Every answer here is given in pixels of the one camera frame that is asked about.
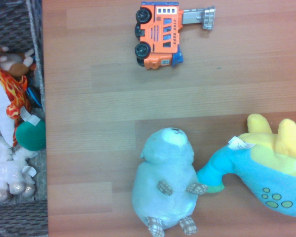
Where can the orange toy fire truck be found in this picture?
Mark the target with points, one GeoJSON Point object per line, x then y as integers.
{"type": "Point", "coordinates": [162, 37]}

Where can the grey woven basket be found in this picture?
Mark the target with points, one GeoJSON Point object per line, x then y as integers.
{"type": "Point", "coordinates": [14, 22]}

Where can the light blue plush bear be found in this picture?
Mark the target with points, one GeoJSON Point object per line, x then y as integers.
{"type": "Point", "coordinates": [165, 182]}

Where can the green plush ball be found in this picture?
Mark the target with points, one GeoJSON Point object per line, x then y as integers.
{"type": "Point", "coordinates": [30, 135]}

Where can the blue yellow plush dinosaur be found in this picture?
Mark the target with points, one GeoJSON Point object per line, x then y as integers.
{"type": "Point", "coordinates": [264, 168]}

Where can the brown plush animal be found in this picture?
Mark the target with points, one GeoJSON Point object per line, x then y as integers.
{"type": "Point", "coordinates": [13, 64]}

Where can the white plush with flame pattern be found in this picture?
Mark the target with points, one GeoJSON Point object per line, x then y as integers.
{"type": "Point", "coordinates": [2, 98]}

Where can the white plush unicorn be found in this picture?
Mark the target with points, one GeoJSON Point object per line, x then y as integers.
{"type": "Point", "coordinates": [5, 170]}

